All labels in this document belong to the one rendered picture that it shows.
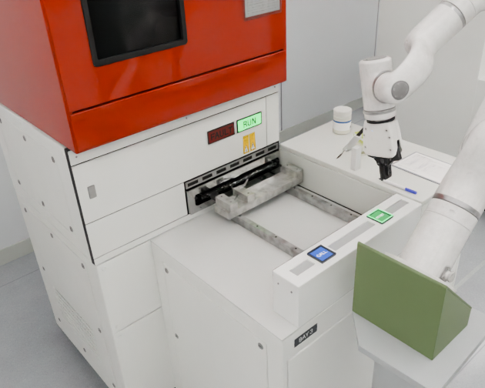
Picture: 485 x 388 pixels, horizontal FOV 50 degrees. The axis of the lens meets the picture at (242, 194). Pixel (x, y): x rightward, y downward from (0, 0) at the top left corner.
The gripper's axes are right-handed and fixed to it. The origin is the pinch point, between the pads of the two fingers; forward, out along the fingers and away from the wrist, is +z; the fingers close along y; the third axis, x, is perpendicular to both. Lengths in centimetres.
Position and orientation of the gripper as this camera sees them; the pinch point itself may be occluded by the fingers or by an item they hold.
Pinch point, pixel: (385, 171)
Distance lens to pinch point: 151.3
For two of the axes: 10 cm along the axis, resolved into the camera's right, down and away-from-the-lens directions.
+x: 7.5, -3.7, 5.5
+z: 1.9, 9.2, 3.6
